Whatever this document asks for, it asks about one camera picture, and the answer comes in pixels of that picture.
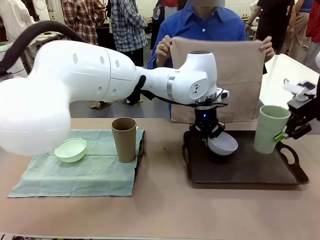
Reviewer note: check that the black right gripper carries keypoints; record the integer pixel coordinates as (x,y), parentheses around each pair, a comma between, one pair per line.
(301,117)

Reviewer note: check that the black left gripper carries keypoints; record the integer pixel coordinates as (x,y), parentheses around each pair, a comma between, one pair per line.
(206,118)

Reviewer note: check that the pale green cup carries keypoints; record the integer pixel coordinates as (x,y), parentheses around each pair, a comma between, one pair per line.
(265,132)

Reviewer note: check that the white grey bowl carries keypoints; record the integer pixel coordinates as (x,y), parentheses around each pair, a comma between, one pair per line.
(225,147)

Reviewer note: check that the beige cloth mat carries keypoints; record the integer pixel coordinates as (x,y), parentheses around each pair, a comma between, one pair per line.
(240,82)

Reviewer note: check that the brown cup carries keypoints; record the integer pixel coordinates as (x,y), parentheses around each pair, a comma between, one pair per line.
(123,142)

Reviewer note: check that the pale green bowl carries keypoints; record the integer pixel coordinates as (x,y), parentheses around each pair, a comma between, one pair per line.
(71,152)

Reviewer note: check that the green cloth mat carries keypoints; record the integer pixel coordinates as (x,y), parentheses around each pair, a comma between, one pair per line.
(75,177)

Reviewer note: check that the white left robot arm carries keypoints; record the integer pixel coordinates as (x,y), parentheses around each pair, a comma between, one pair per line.
(87,72)

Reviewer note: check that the dark brown plastic tray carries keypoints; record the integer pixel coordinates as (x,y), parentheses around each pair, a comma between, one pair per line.
(140,150)
(240,175)

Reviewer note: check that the person's left hand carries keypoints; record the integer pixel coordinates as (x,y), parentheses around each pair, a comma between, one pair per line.
(268,51)

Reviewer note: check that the person's right hand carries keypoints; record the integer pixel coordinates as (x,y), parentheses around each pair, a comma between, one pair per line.
(163,48)

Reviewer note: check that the white table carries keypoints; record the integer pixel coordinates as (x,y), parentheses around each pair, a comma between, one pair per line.
(280,75)

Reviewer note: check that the person in red jacket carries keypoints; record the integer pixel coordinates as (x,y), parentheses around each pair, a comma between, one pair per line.
(313,25)

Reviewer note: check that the person in black t-shirt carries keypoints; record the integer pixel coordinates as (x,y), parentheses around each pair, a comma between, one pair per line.
(272,20)

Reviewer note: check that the crumpled cardboard scrap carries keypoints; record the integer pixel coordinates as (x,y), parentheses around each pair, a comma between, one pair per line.
(100,104)

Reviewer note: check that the person in blue plaid shirt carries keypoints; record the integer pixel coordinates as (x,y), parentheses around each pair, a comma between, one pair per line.
(127,25)

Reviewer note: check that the person in red plaid shirt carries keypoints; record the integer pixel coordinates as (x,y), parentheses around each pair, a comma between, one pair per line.
(80,20)

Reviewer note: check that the white air purifier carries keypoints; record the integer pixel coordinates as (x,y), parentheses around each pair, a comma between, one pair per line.
(21,66)

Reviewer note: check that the person in white shirt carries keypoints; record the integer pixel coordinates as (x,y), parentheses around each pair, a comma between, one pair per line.
(12,15)

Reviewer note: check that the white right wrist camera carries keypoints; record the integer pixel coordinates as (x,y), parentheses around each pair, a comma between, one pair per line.
(291,87)

